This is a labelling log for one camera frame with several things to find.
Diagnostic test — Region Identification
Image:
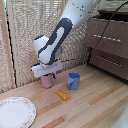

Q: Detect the wooden screen post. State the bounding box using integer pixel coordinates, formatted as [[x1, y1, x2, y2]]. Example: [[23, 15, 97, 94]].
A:
[[54, 0, 67, 75], [0, 0, 17, 89]]

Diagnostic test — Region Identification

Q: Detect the blue plastic cup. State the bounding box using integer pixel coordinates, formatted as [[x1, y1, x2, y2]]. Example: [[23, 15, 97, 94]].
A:
[[67, 72, 81, 91]]

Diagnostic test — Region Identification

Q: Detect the brown drawer with long handle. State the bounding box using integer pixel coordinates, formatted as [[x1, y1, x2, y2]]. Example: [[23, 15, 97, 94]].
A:
[[85, 17, 128, 60], [89, 48, 128, 81]]

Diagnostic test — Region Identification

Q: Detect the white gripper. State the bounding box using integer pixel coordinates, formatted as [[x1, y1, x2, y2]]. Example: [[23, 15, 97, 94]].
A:
[[30, 59, 64, 81]]

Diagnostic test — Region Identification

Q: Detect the yellow toy block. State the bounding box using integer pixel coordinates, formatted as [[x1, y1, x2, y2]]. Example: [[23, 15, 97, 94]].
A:
[[54, 88, 72, 102]]

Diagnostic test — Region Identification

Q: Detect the white floral rim plate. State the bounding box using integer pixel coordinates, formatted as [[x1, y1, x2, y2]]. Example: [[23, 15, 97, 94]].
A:
[[0, 96, 37, 128]]

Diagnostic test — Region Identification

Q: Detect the pink plastic cup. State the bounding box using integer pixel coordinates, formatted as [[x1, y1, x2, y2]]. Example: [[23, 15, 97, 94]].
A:
[[40, 74, 54, 89]]

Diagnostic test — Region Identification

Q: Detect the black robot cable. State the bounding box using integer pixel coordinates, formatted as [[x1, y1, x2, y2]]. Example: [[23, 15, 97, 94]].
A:
[[87, 2, 128, 58]]

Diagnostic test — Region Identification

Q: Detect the dark brown drawer cabinet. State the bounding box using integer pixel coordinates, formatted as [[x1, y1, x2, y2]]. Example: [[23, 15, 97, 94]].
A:
[[84, 9, 128, 82]]

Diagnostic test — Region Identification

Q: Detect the silver drawer handle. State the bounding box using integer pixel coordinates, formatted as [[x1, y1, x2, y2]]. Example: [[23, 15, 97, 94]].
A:
[[92, 33, 124, 44], [96, 54, 123, 67]]

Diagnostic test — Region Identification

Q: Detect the beige bamboo screen panel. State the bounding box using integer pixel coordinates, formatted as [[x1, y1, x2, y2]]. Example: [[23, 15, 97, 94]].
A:
[[7, 0, 68, 88], [59, 0, 101, 74], [0, 9, 13, 94]]

